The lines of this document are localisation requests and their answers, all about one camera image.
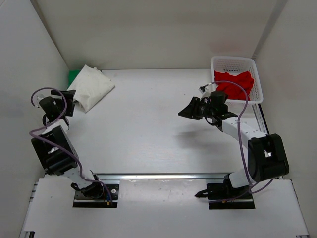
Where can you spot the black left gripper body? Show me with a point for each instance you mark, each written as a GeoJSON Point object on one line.
{"type": "Point", "coordinates": [61, 103]}

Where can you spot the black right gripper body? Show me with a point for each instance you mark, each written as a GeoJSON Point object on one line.
{"type": "Point", "coordinates": [208, 110]}

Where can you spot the green t shirt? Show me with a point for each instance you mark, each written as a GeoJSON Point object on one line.
{"type": "Point", "coordinates": [72, 75]}

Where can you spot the white t shirt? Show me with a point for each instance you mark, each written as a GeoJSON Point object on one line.
{"type": "Point", "coordinates": [90, 86]}

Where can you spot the red t shirt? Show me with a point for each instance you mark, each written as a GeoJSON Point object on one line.
{"type": "Point", "coordinates": [233, 84]}

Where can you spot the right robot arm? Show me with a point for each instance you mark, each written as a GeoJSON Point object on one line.
{"type": "Point", "coordinates": [266, 158]}

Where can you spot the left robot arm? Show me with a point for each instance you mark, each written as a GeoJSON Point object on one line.
{"type": "Point", "coordinates": [54, 149]}

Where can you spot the white plastic basket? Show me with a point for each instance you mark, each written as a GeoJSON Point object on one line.
{"type": "Point", "coordinates": [235, 66]}

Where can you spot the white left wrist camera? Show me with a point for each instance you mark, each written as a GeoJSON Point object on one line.
{"type": "Point", "coordinates": [36, 100]}

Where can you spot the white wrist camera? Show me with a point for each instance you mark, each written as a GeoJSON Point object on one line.
{"type": "Point", "coordinates": [205, 93]}
{"type": "Point", "coordinates": [36, 100]}

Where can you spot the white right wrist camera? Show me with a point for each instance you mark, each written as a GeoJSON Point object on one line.
{"type": "Point", "coordinates": [205, 93]}

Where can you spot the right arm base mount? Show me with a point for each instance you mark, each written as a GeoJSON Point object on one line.
{"type": "Point", "coordinates": [223, 196]}

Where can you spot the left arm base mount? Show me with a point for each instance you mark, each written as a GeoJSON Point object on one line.
{"type": "Point", "coordinates": [95, 196]}

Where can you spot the aluminium table rail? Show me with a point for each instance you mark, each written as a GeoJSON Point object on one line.
{"type": "Point", "coordinates": [161, 176]}

